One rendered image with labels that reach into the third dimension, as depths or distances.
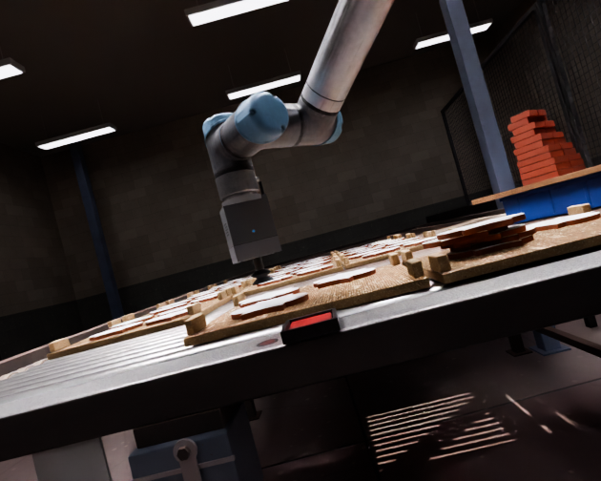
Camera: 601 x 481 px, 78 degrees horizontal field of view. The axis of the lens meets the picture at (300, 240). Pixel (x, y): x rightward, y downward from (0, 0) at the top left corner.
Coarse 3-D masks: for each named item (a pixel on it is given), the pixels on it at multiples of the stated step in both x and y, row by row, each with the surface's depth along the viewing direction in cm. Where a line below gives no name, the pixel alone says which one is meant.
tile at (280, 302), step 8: (288, 296) 72; (296, 296) 69; (304, 296) 67; (256, 304) 72; (264, 304) 69; (272, 304) 66; (280, 304) 63; (288, 304) 65; (232, 312) 70; (240, 312) 67; (248, 312) 64; (256, 312) 64; (264, 312) 64
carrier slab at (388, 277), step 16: (384, 272) 78; (400, 272) 71; (304, 288) 88; (320, 288) 80; (336, 288) 73; (352, 288) 67; (368, 288) 61; (384, 288) 58; (400, 288) 57; (416, 288) 57; (304, 304) 62; (320, 304) 59; (336, 304) 59; (352, 304) 58; (224, 320) 71; (240, 320) 65; (256, 320) 60; (272, 320) 60; (192, 336) 62; (208, 336) 61; (224, 336) 61
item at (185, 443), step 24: (216, 408) 48; (240, 408) 54; (144, 432) 49; (168, 432) 48; (192, 432) 48; (216, 432) 47; (240, 432) 51; (144, 456) 47; (168, 456) 47; (192, 456) 46; (216, 456) 47; (240, 456) 49; (144, 480) 47; (168, 480) 47; (192, 480) 46; (216, 480) 46; (240, 480) 47
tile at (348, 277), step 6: (360, 270) 85; (366, 270) 81; (372, 270) 80; (336, 276) 87; (342, 276) 83; (348, 276) 79; (354, 276) 79; (360, 276) 79; (366, 276) 79; (318, 282) 83; (324, 282) 80; (330, 282) 80; (336, 282) 79; (342, 282) 78; (318, 288) 80
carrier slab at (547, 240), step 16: (576, 224) 71; (592, 224) 66; (544, 240) 62; (560, 240) 57; (576, 240) 54; (592, 240) 54; (480, 256) 64; (496, 256) 59; (512, 256) 55; (528, 256) 55; (544, 256) 55; (432, 272) 62; (448, 272) 56; (464, 272) 56; (480, 272) 55
